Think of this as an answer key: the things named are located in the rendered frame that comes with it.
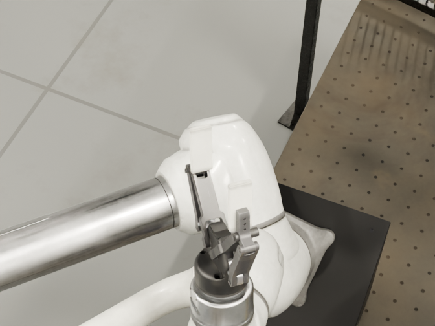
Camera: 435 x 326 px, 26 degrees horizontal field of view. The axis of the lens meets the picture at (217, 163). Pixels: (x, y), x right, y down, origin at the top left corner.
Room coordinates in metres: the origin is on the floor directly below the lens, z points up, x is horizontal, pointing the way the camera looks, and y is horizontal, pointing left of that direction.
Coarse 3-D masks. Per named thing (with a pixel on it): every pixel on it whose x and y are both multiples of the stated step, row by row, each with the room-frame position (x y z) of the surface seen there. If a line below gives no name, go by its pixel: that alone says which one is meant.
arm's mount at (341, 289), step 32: (288, 192) 1.04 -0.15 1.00; (320, 224) 0.98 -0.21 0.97; (352, 224) 0.97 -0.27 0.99; (384, 224) 0.96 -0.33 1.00; (352, 256) 0.93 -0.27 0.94; (320, 288) 0.89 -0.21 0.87; (352, 288) 0.88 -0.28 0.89; (288, 320) 0.85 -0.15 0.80; (320, 320) 0.84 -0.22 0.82; (352, 320) 0.83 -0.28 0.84
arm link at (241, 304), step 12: (192, 288) 0.59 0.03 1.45; (252, 288) 0.59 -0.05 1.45; (192, 300) 0.59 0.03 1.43; (204, 300) 0.57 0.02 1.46; (216, 300) 0.57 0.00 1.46; (228, 300) 0.57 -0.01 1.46; (240, 300) 0.57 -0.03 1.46; (252, 300) 0.58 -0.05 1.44; (192, 312) 0.57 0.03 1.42; (204, 312) 0.56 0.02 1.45; (216, 312) 0.56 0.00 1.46; (228, 312) 0.56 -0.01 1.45; (240, 312) 0.56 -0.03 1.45; (252, 312) 0.57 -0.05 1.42; (204, 324) 0.55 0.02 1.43; (216, 324) 0.55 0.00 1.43; (228, 324) 0.55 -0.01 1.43; (240, 324) 0.55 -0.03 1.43
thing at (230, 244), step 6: (252, 228) 0.59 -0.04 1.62; (234, 234) 0.58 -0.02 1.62; (252, 234) 0.59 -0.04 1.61; (258, 234) 0.59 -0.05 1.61; (228, 240) 0.59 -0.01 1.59; (234, 240) 0.58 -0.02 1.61; (216, 246) 0.61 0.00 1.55; (222, 246) 0.60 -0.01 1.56; (228, 246) 0.59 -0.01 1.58; (234, 246) 0.59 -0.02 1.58; (210, 252) 0.61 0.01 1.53; (216, 252) 0.60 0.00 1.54; (222, 252) 0.60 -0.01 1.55; (216, 258) 0.61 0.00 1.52
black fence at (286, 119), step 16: (320, 0) 1.99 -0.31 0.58; (400, 0) 1.84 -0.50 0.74; (416, 0) 1.81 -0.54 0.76; (304, 16) 2.00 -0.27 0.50; (432, 16) 1.78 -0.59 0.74; (304, 32) 2.00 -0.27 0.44; (304, 48) 1.99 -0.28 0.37; (304, 64) 1.99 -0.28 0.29; (304, 80) 1.98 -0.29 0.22; (304, 96) 1.98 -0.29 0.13; (288, 112) 2.01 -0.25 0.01; (288, 128) 1.95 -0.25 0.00
